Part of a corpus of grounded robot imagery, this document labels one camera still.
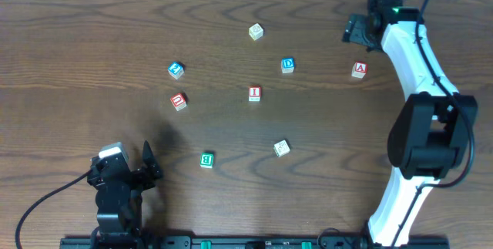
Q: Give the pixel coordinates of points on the cream block with line drawing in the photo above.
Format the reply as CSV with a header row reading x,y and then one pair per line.
x,y
281,148

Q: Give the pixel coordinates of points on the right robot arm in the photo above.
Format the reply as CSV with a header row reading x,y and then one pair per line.
x,y
431,144

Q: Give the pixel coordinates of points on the blue letter D block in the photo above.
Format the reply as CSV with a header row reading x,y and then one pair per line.
x,y
287,65

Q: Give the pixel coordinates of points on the red letter U block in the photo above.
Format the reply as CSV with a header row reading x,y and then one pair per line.
x,y
178,101

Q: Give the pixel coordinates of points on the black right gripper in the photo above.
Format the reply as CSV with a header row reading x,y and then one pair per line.
x,y
358,31

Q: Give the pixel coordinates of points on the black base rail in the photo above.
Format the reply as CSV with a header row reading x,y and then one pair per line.
x,y
185,242

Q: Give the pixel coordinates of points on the cream block with engraved picture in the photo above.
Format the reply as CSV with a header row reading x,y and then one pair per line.
x,y
255,31

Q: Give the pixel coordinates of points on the red letter A block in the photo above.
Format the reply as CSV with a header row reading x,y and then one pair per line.
x,y
359,70

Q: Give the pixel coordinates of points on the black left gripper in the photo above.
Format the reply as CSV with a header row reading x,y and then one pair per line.
x,y
135,176

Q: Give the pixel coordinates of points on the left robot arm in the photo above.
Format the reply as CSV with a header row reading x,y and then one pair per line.
x,y
119,197

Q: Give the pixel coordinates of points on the red letter I block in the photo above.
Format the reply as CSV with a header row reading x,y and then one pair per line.
x,y
254,93

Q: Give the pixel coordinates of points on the green letter B block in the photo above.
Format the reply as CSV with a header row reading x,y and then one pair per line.
x,y
207,160

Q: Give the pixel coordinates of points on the blue number 2 block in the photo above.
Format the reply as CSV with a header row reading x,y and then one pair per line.
x,y
176,70

